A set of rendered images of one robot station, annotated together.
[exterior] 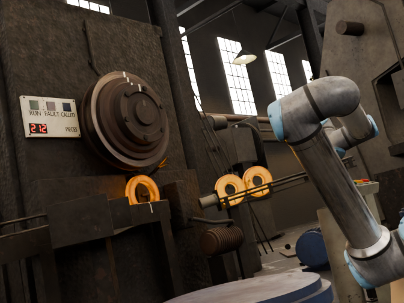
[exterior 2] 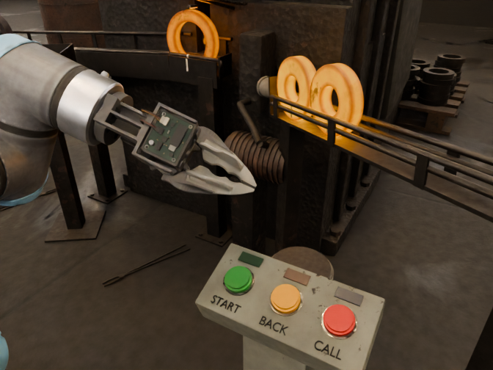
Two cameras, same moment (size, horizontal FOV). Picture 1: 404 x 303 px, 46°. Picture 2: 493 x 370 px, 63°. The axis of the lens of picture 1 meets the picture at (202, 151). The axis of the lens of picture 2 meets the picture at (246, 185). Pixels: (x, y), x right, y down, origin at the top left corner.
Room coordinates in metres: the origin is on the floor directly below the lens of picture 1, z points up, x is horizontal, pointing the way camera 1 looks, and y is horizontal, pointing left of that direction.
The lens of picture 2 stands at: (2.11, -1.07, 1.02)
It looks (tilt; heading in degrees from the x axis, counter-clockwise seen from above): 31 degrees down; 80
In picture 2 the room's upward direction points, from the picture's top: straight up
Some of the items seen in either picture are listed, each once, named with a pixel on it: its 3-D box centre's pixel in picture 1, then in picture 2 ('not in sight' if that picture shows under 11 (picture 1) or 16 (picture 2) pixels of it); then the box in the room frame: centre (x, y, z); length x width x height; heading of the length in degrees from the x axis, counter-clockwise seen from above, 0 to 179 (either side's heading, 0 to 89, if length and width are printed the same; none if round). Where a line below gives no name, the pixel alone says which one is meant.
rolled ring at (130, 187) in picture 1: (142, 195); (192, 40); (2.18, 0.31, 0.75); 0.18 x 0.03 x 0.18; 142
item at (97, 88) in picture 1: (128, 120); not in sight; (2.18, 0.31, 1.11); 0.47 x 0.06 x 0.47; 141
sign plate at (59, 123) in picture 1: (51, 117); not in sight; (1.98, 0.61, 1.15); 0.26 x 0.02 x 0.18; 141
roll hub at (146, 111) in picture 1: (142, 113); not in sight; (2.11, 0.23, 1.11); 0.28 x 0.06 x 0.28; 141
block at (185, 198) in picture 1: (178, 205); (257, 71); (2.37, 0.17, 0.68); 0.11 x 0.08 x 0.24; 51
